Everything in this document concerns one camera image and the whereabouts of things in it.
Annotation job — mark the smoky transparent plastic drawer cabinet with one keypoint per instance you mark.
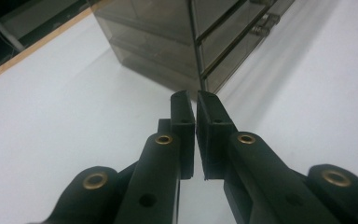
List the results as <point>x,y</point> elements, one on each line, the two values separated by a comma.
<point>155,37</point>

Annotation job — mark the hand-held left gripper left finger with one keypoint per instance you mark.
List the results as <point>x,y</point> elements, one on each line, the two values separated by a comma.
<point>185,140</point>

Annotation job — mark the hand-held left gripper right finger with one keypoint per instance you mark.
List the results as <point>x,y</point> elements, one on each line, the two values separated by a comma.
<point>213,146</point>

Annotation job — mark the grey metal stand bar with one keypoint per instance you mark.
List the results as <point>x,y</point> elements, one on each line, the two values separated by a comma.
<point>4,29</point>

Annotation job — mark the grey board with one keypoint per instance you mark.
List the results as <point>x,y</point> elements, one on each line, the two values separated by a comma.
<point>34,17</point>

